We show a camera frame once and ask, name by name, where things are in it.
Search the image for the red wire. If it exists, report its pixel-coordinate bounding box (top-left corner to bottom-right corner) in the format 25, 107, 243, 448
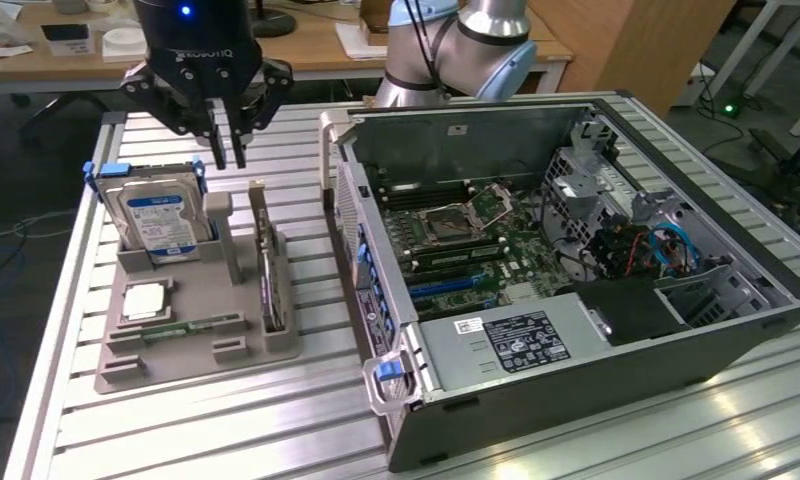
628, 232, 649, 272

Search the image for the metal disk bay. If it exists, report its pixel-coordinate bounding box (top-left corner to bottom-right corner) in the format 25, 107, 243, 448
652, 263, 775, 330

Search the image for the grey power supply unit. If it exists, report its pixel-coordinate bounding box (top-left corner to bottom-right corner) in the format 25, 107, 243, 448
417, 292, 614, 394

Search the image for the grey parts rack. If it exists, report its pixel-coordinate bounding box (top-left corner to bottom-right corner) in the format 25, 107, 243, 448
91, 189, 302, 396

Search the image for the metal socket cover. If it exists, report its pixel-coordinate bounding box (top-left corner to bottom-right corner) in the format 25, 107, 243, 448
469, 182, 516, 229

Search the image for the perforated metal drive cage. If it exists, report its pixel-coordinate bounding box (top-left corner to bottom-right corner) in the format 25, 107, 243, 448
542, 144, 618, 244

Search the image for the graphics card with black fan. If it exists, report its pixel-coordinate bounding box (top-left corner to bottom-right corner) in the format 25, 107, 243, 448
246, 179, 289, 335

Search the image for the white box with black top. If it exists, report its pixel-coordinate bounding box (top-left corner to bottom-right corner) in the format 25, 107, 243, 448
38, 23, 97, 58

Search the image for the blue wire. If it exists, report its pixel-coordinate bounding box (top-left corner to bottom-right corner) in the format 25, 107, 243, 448
645, 227, 701, 277

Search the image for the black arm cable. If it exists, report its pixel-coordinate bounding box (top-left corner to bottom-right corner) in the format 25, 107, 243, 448
404, 0, 442, 85

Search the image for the CPU socket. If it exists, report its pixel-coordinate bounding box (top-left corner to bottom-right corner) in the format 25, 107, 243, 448
416, 202, 492, 242

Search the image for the hard disk with blue caddy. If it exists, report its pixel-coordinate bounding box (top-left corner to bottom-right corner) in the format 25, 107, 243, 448
81, 157, 209, 265

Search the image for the wooden cabinet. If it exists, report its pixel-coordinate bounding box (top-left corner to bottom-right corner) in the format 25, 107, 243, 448
525, 0, 739, 116

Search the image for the white desk frame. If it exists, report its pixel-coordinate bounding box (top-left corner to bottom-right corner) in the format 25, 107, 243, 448
704, 0, 800, 137

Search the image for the green RAM stick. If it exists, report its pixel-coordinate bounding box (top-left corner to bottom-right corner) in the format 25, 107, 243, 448
142, 313, 242, 342

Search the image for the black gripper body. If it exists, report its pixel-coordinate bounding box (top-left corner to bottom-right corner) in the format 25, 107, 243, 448
134, 0, 267, 136

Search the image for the white box with round hollow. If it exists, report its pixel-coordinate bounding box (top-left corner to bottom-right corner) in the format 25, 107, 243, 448
101, 27, 151, 64

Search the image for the brown cardboard box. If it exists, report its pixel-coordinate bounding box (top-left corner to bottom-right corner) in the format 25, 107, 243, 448
358, 0, 401, 47

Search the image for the white paper stack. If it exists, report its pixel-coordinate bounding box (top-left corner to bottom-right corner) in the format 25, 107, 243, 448
334, 22, 389, 61

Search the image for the silver CPU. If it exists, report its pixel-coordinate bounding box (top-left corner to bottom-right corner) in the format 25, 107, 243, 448
119, 284, 173, 320

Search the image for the black installed RAM stick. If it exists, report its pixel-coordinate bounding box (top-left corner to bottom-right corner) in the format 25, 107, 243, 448
412, 247, 509, 275
405, 242, 501, 265

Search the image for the green motherboard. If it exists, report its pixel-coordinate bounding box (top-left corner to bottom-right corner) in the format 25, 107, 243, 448
365, 164, 574, 321

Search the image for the open black PC case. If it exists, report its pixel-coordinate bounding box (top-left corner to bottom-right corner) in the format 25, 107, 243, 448
317, 89, 800, 474

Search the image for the wooden desk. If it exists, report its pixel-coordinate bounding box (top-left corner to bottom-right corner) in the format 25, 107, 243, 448
0, 0, 574, 86

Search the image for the black round lamp base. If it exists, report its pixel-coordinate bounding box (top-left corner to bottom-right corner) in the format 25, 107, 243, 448
249, 8, 298, 39

